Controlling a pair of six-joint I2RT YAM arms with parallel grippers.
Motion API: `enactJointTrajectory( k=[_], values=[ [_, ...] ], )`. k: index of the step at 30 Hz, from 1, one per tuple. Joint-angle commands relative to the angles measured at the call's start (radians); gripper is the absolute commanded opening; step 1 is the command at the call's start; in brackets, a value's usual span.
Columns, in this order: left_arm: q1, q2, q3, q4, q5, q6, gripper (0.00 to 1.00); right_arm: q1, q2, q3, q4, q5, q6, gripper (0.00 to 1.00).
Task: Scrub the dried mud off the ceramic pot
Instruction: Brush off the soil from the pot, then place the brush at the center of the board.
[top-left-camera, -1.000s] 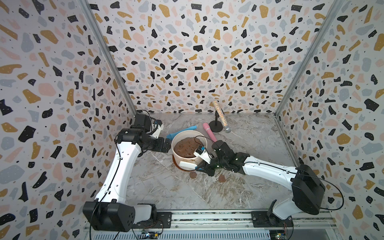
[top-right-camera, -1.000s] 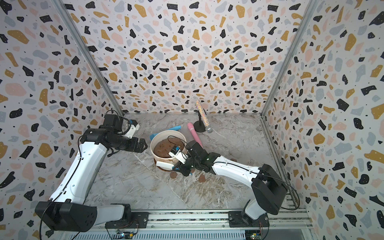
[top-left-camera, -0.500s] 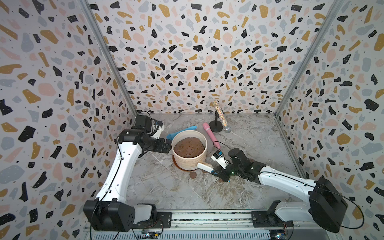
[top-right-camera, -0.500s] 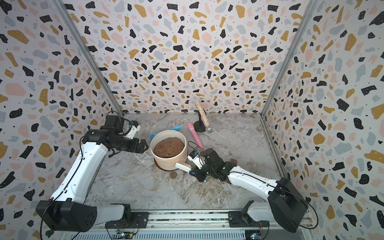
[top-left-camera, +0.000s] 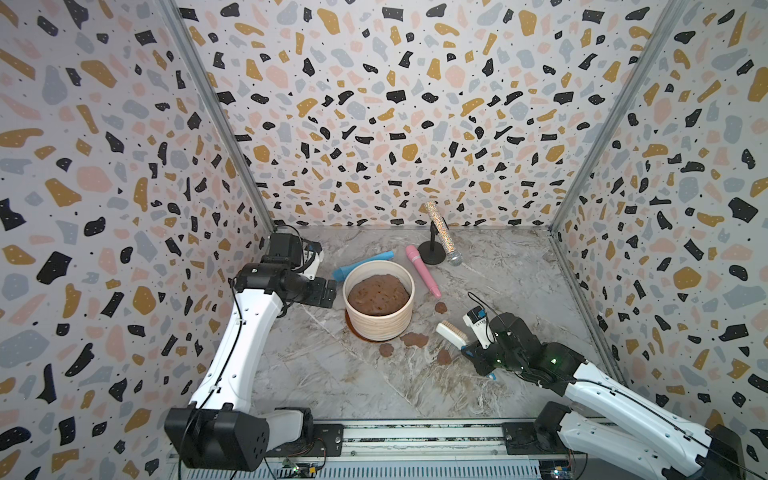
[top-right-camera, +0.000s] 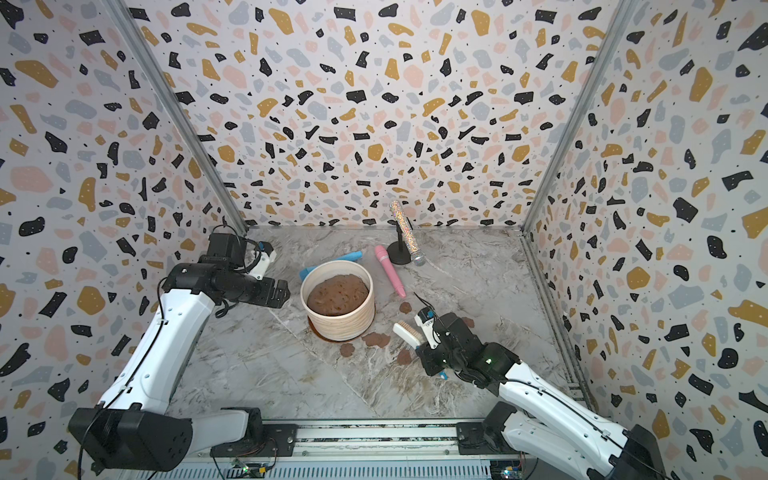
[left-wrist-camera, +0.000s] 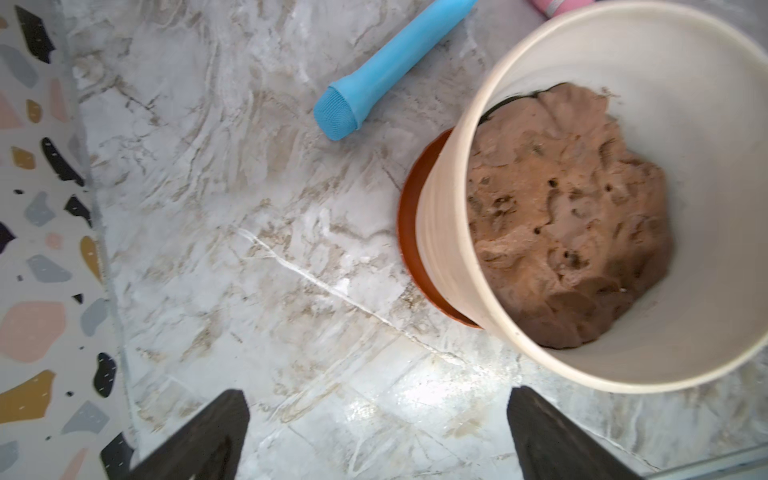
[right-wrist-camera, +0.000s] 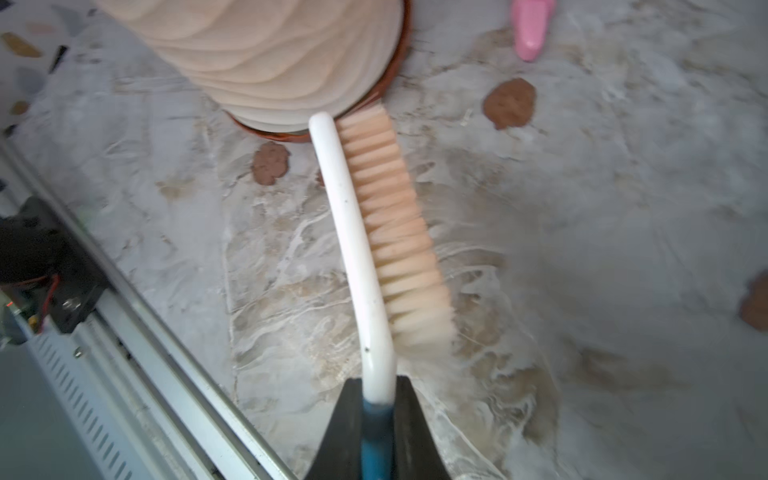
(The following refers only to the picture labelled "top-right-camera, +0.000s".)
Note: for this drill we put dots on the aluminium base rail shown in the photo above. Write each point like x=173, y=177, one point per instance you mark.
x=364, y=449

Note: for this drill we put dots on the cream ceramic pot with mud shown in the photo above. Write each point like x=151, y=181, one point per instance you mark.
x=339, y=298

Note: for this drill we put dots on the black microphone stand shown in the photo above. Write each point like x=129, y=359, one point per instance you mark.
x=398, y=251

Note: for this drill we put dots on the white scrub brush blue handle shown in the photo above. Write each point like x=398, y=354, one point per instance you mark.
x=413, y=336

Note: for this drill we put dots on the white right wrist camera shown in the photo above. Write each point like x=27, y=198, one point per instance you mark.
x=425, y=320

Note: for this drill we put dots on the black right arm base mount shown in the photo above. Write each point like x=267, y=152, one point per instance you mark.
x=482, y=438

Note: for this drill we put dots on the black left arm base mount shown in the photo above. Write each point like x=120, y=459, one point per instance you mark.
x=269, y=441

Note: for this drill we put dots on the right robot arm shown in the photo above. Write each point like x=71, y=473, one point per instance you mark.
x=532, y=416

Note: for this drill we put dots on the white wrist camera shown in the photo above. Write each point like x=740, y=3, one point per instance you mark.
x=425, y=320
x=264, y=256

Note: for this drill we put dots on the glitter silver microphone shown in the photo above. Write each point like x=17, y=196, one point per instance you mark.
x=406, y=235

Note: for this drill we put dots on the pink toy microphone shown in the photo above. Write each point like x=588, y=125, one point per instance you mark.
x=385, y=262

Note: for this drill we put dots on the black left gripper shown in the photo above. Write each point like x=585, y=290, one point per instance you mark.
x=266, y=298

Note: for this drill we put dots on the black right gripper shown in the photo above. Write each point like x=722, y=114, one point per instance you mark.
x=425, y=355

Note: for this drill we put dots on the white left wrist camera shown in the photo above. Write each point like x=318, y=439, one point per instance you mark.
x=264, y=256

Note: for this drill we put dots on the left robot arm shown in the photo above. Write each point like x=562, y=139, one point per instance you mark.
x=129, y=427

